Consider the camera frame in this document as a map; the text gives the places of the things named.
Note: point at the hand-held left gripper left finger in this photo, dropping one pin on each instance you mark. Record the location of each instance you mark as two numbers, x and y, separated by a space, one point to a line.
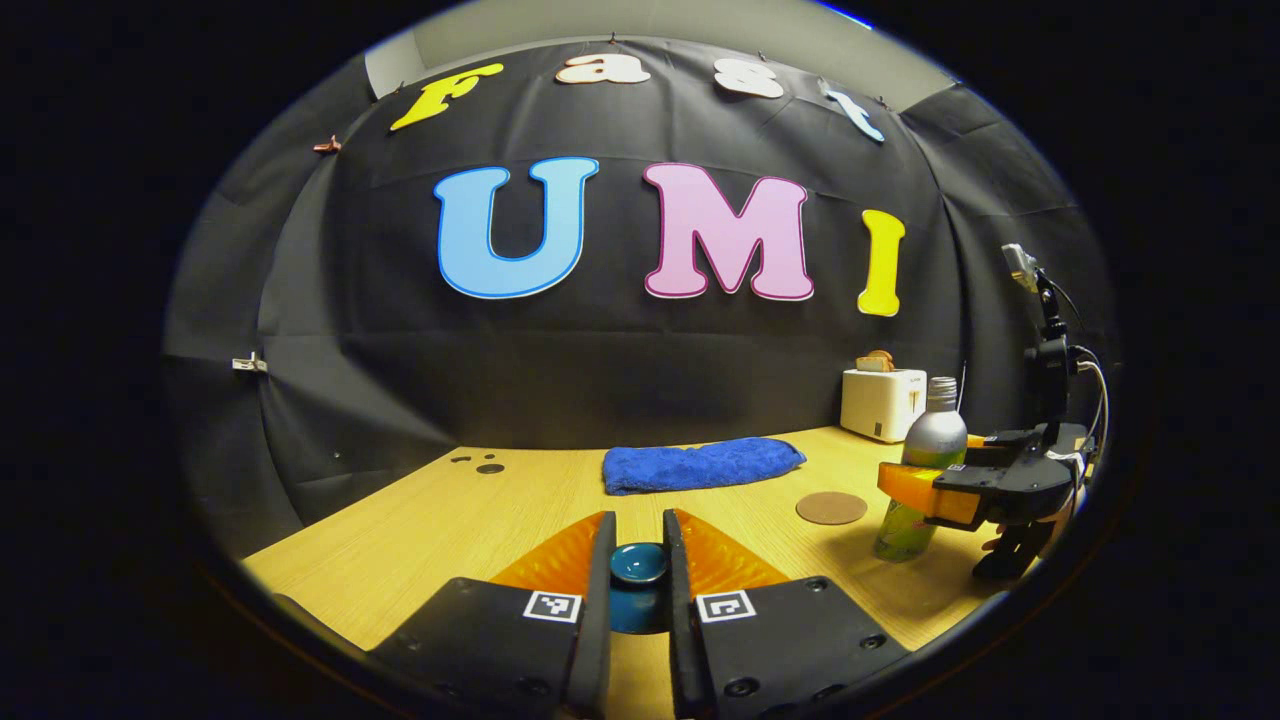
598 620

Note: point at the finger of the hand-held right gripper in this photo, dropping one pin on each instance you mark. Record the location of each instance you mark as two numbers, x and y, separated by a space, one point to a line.
920 490
1000 445

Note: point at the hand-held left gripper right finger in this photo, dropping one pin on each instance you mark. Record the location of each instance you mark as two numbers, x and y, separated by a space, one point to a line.
682 630

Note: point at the silver green water bottle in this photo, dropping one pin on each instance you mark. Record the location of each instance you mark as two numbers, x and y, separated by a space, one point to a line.
935 440

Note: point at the teal teacup lid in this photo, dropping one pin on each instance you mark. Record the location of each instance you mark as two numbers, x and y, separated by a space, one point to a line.
638 565

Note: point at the round brown coaster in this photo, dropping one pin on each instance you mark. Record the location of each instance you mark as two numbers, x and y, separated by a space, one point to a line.
832 508

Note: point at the white toaster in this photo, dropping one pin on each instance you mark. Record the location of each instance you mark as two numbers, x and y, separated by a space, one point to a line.
870 400

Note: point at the bread slice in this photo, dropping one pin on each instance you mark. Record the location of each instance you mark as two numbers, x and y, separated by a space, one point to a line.
875 361

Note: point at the blue towel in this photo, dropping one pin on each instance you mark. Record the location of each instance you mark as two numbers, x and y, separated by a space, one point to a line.
700 465

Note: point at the black backdrop cloth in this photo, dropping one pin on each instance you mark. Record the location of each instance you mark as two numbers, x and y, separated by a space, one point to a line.
620 360

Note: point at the metal backdrop clip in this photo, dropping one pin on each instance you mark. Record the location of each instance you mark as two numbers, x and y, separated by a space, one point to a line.
248 363

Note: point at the red backdrop clip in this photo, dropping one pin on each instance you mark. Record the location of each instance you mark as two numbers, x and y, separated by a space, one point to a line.
327 145

